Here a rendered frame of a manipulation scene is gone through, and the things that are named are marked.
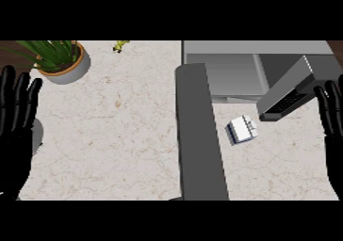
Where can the white milk carton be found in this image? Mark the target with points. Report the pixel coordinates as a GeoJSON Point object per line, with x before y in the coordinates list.
{"type": "Point", "coordinates": [244, 129]}

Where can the yellow green small object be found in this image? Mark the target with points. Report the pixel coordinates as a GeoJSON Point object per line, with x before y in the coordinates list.
{"type": "Point", "coordinates": [119, 46]}

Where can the green potted plant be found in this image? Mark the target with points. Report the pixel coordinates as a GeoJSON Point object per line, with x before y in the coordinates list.
{"type": "Point", "coordinates": [55, 59]}

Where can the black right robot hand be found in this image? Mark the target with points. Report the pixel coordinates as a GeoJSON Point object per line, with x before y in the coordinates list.
{"type": "Point", "coordinates": [339, 150]}

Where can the grey microwave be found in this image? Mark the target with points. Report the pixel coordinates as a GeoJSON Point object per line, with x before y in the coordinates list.
{"type": "Point", "coordinates": [272, 72]}

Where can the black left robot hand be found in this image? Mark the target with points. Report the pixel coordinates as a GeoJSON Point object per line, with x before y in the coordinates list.
{"type": "Point", "coordinates": [11, 147]}

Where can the grey round object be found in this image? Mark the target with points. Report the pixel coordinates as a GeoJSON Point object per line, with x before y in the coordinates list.
{"type": "Point", "coordinates": [38, 135]}

